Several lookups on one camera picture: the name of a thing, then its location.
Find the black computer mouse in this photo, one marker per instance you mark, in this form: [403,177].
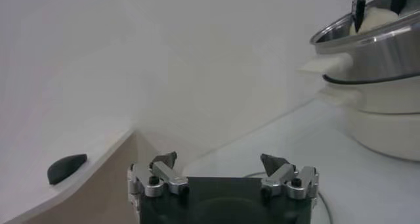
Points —
[65,167]

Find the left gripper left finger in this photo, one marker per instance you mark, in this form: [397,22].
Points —
[164,176]

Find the white side table with mouse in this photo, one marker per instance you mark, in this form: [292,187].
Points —
[39,146]

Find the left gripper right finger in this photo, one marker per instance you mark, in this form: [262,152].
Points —
[282,176]

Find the white steamed baozi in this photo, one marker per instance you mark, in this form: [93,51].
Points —
[377,20]

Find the stainless steel steamer basket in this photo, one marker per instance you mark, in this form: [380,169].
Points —
[384,54]

